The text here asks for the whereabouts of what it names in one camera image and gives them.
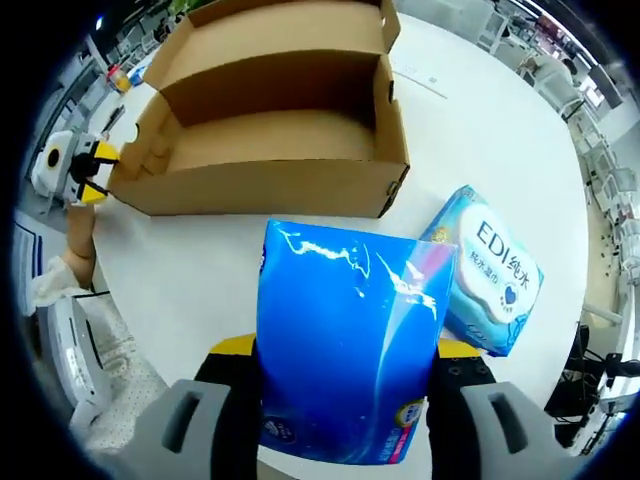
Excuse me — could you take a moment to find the yellow jar with red lid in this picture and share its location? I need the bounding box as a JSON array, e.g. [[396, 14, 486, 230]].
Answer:
[[106, 64, 133, 96]]

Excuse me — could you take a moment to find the white lace garment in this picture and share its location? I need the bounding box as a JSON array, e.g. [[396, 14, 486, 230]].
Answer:
[[32, 254, 169, 449]]

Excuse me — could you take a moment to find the brown cardboard shoe box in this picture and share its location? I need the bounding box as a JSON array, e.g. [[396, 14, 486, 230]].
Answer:
[[107, 0, 413, 219]]

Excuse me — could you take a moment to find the row of white office chairs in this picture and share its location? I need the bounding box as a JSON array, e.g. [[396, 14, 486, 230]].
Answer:
[[574, 117, 640, 229]]

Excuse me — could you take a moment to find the light blue wet wipes pack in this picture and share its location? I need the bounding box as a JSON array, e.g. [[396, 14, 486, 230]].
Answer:
[[418, 184, 547, 358]]

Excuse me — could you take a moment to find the small blue tissue box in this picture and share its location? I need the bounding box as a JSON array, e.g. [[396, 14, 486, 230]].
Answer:
[[128, 61, 154, 87]]

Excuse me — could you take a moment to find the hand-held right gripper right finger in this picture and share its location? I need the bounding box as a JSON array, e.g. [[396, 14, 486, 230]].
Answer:
[[426, 337, 576, 480]]

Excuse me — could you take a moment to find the white chest device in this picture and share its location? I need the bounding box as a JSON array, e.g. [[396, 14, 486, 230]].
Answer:
[[33, 293, 115, 427]]

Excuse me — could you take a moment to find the blue soft tissue pack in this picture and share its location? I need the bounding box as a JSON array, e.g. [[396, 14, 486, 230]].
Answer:
[[255, 218, 459, 452]]

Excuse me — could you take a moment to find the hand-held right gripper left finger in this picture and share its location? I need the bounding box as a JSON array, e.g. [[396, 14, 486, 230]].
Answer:
[[117, 335, 262, 480]]

